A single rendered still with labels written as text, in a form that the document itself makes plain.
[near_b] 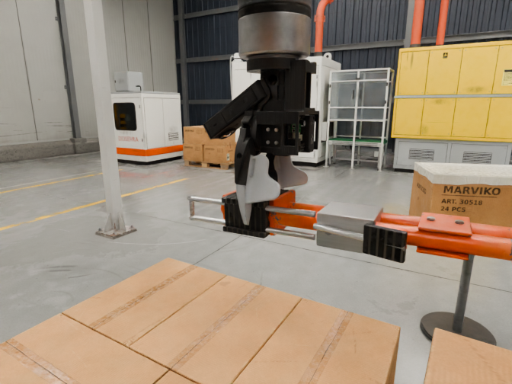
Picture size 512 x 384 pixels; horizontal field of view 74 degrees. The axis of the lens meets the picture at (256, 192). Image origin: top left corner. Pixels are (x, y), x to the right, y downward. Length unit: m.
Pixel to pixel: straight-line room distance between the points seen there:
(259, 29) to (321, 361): 1.05
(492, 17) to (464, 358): 10.63
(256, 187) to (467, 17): 10.77
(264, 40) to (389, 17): 10.92
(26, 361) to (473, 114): 7.40
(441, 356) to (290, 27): 0.56
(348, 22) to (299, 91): 11.14
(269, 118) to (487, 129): 7.35
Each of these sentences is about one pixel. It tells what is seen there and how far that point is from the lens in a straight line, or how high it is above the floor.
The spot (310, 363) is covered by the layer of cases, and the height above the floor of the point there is 0.54.
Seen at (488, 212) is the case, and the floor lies 0.84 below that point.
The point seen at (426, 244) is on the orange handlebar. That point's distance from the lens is 0.41.
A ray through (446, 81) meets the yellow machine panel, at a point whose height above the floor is 1.83.
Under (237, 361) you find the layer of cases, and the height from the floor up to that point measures 0.54.
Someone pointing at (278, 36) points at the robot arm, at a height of 1.42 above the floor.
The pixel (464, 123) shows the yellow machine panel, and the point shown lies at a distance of 7.67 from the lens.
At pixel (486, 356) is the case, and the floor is 0.95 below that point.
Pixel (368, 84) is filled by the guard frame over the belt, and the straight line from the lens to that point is 7.78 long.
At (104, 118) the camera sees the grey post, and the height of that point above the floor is 1.24.
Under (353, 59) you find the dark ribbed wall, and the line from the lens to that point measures 11.32.
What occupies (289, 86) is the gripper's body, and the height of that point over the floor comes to 1.37.
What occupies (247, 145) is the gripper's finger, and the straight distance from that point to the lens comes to 0.42.
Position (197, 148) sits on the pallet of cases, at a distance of 7.88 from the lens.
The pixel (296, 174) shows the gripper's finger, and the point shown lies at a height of 1.25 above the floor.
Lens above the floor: 1.35
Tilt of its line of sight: 14 degrees down
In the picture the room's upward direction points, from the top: straight up
